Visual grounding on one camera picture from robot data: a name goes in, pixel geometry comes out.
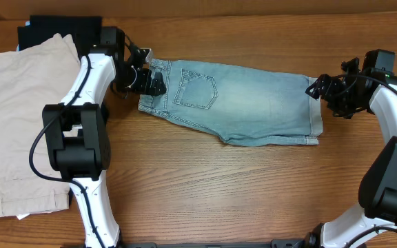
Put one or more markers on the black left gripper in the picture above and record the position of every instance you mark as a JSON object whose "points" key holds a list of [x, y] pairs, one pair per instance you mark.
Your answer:
{"points": [[143, 81]]}

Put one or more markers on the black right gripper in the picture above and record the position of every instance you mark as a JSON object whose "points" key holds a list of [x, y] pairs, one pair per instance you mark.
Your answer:
{"points": [[330, 91]]}

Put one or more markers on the light blue denim shorts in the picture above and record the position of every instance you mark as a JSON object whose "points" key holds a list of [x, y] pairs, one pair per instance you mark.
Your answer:
{"points": [[242, 106]]}

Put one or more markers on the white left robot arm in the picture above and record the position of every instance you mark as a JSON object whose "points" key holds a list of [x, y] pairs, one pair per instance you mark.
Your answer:
{"points": [[75, 129]]}

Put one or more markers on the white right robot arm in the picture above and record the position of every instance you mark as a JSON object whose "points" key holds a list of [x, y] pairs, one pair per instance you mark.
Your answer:
{"points": [[369, 86]]}

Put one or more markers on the black folded garment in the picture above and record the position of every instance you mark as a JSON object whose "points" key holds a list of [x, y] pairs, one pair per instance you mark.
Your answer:
{"points": [[67, 32]]}

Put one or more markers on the beige folded shorts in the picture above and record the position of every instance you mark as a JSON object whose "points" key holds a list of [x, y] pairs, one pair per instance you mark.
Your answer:
{"points": [[21, 190]]}

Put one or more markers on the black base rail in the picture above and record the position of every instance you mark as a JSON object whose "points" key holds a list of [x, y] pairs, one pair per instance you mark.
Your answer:
{"points": [[289, 243]]}

